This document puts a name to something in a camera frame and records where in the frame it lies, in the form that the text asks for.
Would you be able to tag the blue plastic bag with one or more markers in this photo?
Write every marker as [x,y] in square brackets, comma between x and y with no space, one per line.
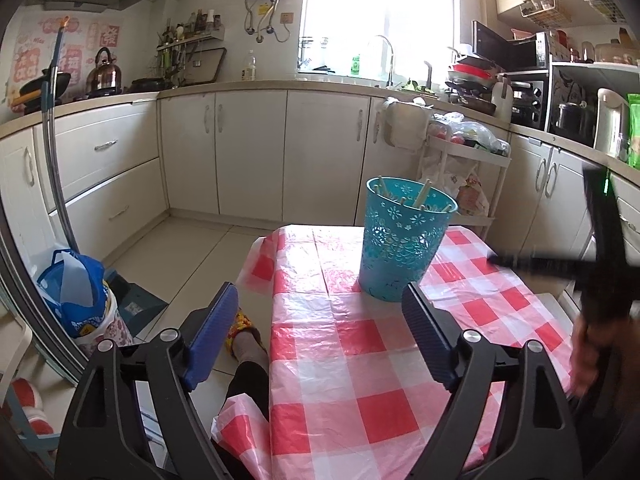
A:
[70,290]

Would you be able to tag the person's right hand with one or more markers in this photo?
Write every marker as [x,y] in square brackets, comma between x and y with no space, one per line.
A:
[582,360]

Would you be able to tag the clear plastic bottle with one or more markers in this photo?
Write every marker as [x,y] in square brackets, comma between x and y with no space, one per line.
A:
[249,67]

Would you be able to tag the steel faucet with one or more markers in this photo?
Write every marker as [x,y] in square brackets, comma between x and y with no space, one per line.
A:
[387,55]

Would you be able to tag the white thermos jug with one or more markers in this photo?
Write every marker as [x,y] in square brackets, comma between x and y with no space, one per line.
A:
[611,125]

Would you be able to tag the red checked tablecloth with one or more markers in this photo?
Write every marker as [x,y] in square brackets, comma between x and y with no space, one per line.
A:
[350,360]

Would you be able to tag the yellow patterned slipper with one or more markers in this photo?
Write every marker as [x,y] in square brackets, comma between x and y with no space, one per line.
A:
[242,322]

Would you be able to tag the dark baking tray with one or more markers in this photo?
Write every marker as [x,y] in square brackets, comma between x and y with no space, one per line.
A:
[207,66]

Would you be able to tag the floral bag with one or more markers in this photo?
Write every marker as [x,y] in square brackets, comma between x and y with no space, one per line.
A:
[112,330]

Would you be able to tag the kitchen window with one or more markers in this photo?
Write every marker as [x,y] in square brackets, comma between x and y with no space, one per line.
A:
[380,10]

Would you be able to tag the white trolley rack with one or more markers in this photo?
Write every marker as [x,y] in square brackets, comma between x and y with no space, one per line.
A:
[495,160]

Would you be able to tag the dark blue box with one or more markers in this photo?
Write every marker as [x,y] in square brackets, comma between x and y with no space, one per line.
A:
[135,302]

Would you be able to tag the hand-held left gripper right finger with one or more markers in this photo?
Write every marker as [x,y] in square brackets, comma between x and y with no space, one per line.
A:
[425,340]

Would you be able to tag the wall spice rack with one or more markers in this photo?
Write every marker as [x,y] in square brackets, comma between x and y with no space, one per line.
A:
[192,35]

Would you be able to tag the black wok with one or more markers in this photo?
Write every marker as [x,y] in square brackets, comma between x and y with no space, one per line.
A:
[47,87]

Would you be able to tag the person's leg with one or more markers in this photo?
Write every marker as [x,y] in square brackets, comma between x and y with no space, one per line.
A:
[247,375]

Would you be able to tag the black cooking pot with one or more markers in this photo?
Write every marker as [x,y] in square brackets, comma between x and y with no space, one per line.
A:
[572,117]

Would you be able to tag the green dish soap bottle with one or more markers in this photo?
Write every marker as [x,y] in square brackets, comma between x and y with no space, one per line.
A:
[355,65]

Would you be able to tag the white hanging bin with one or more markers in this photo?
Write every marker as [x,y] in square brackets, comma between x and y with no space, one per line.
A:
[407,125]

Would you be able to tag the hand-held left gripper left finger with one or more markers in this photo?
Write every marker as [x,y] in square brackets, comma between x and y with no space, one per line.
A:
[212,340]

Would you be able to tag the black toaster oven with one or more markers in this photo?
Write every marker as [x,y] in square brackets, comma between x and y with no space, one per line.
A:
[530,100]

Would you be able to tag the white base cabinets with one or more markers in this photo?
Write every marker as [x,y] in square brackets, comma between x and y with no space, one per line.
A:
[260,150]
[555,185]

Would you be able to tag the steel kettle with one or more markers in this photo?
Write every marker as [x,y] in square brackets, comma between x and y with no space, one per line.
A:
[104,75]

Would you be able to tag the pink wall stickers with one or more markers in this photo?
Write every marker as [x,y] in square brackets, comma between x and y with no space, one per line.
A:
[65,45]

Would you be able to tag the white plastic bags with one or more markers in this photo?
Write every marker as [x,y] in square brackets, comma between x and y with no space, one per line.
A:
[465,185]

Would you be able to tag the white stool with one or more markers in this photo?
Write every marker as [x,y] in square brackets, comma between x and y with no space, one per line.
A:
[15,350]

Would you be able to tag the white drawer cabinet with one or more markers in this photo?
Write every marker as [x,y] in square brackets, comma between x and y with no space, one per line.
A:
[100,170]

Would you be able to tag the green packet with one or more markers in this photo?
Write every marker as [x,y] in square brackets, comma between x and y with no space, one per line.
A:
[635,130]

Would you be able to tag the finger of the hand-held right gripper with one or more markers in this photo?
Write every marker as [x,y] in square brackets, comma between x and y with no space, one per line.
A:
[545,266]

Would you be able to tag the blue perforated plastic basket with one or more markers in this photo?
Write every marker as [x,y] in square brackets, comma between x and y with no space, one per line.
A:
[395,255]

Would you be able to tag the black microwave oven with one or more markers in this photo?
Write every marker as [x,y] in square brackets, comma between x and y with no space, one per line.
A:
[510,45]

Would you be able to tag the stack of dishes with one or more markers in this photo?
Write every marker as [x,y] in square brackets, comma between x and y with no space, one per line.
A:
[472,77]

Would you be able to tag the bundle of wooden chopsticks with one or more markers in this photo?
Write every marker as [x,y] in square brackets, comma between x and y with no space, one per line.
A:
[422,195]

